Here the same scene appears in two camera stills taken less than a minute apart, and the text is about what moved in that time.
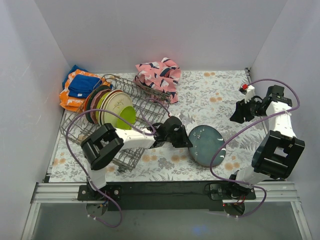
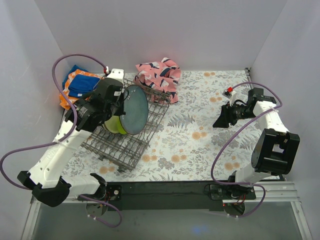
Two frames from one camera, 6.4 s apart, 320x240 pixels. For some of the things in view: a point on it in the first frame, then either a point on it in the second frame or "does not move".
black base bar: x=166 y=195 does not move
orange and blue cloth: x=78 y=84 does not move
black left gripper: x=180 y=138 -> x=119 y=103
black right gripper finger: x=240 y=112 -> x=225 y=118
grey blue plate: x=206 y=140 -> x=136 y=106
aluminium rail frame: x=65 y=193 does not move
